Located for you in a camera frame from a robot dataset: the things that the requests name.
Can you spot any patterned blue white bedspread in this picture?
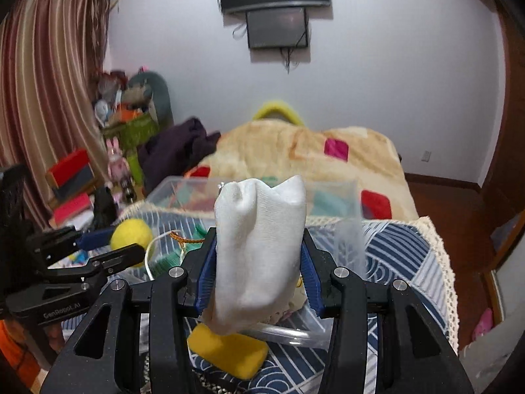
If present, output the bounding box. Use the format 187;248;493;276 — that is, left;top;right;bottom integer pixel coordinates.
61;203;458;394

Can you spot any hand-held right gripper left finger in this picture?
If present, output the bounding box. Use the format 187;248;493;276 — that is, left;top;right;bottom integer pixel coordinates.
48;227;219;394

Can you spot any white sock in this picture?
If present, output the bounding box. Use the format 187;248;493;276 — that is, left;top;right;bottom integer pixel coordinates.
201;175;308;336

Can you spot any grey green plush toy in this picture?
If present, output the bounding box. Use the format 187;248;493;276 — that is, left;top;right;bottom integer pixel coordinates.
121;71;175;129

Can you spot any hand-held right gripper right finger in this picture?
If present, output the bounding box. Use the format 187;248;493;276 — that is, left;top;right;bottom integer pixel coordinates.
299;230;476;394

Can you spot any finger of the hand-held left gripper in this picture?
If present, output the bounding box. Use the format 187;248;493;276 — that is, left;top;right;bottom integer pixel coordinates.
76;228;117;252
84;243;147;288

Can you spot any pink slipper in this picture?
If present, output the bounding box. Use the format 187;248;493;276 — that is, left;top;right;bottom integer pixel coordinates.
472;308;494;341

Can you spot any small wall-mounted screen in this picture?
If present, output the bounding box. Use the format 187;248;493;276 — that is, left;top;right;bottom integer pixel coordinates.
245;6;309;50

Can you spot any striped brown curtain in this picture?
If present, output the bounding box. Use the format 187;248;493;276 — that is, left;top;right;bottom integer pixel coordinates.
0;0;113;230

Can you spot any pink rabbit figure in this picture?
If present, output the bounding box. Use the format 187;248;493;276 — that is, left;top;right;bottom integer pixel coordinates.
106;138;132;183

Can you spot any yellow sponge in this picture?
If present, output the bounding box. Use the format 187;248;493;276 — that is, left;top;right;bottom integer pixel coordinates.
187;322;269;380

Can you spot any dark purple garment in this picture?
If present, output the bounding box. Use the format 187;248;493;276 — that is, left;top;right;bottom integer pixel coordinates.
136;117;222;191

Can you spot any orange braided cord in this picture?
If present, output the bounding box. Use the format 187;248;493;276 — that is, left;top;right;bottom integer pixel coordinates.
170;231;206;244

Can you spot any clear plastic storage box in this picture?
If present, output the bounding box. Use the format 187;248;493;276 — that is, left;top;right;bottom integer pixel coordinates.
123;176;368;349

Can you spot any yellow felt ball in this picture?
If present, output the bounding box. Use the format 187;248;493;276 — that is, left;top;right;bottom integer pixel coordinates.
110;218;154;269

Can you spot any beige patchwork blanket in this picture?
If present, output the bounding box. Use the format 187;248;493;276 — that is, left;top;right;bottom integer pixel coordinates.
184;121;420;220

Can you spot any red and grey box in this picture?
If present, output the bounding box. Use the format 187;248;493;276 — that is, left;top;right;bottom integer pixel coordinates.
45;149;99;202

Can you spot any yellow curved cushion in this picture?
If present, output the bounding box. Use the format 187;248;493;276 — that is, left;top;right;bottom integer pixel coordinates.
251;100;305;126

